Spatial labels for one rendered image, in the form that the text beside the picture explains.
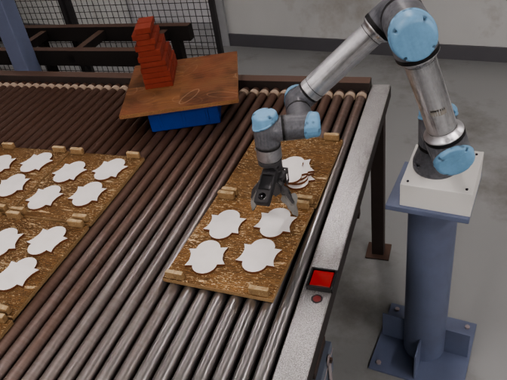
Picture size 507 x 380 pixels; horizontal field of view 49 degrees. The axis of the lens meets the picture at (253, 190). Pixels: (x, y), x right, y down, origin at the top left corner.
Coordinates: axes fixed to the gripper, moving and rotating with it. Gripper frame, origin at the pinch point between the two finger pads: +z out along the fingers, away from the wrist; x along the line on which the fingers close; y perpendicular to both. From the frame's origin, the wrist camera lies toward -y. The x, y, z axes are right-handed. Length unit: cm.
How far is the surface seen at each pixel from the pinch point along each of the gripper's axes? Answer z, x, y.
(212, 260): 3.4, 12.8, -20.8
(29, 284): 5, 66, -43
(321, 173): 3.0, -7.0, 29.2
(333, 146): 2.5, -6.8, 46.8
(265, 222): 2.8, 3.0, -1.0
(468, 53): 83, -42, 328
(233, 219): 2.9, 13.9, -1.4
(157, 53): -24, 74, 67
